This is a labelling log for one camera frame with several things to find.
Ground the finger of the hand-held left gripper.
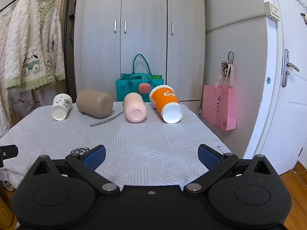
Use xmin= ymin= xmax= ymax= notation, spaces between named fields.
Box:
xmin=0 ymin=145 xmax=19 ymax=168

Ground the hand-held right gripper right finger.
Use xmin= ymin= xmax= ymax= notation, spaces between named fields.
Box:
xmin=184 ymin=144 xmax=276 ymax=195

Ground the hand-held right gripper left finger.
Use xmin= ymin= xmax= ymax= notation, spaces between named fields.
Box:
xmin=31 ymin=145 xmax=120 ymax=195

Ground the taupe cup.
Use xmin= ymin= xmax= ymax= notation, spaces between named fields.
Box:
xmin=76 ymin=89 xmax=114 ymax=119

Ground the white cup with green print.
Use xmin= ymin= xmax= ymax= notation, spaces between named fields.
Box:
xmin=52 ymin=93 xmax=73 ymax=121

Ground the pink cup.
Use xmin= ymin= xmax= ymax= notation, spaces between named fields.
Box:
xmin=123 ymin=93 xmax=147 ymax=122

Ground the orange paper cup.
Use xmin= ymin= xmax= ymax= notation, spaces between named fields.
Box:
xmin=149 ymin=85 xmax=184 ymax=124

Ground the black white patterned cloth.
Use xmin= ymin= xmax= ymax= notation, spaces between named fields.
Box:
xmin=70 ymin=147 xmax=91 ymax=155

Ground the pink paper bag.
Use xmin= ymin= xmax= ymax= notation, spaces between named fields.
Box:
xmin=202 ymin=62 xmax=237 ymax=131

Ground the white printed garment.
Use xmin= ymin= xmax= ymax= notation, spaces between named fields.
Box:
xmin=11 ymin=86 xmax=70 ymax=115

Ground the cardboard box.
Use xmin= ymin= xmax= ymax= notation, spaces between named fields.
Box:
xmin=0 ymin=189 xmax=19 ymax=230

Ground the teal felt bag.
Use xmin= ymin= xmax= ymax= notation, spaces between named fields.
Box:
xmin=116 ymin=54 xmax=163 ymax=102

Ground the pink watermelon charm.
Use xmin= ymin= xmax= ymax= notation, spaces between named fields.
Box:
xmin=138 ymin=82 xmax=152 ymax=95

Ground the white fleece garment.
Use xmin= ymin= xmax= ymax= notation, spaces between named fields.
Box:
xmin=0 ymin=7 xmax=13 ymax=138

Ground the white door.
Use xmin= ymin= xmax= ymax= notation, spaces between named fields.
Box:
xmin=245 ymin=0 xmax=307 ymax=176

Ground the black rack pole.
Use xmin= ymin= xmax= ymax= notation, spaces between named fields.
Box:
xmin=64 ymin=0 xmax=77 ymax=97

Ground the white fleece robe green trim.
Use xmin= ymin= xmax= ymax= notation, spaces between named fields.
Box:
xmin=4 ymin=0 xmax=66 ymax=92

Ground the grey wardrobe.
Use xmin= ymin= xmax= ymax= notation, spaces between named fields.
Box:
xmin=72 ymin=0 xmax=268 ymax=154

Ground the grey strap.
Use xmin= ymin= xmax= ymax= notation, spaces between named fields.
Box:
xmin=90 ymin=108 xmax=124 ymax=127

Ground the black cable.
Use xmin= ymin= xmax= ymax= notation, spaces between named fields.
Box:
xmin=221 ymin=51 xmax=234 ymax=78

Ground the metal door handle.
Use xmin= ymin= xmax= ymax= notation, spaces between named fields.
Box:
xmin=281 ymin=49 xmax=300 ymax=88

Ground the white light switch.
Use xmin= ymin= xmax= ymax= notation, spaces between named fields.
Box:
xmin=264 ymin=1 xmax=281 ymax=21

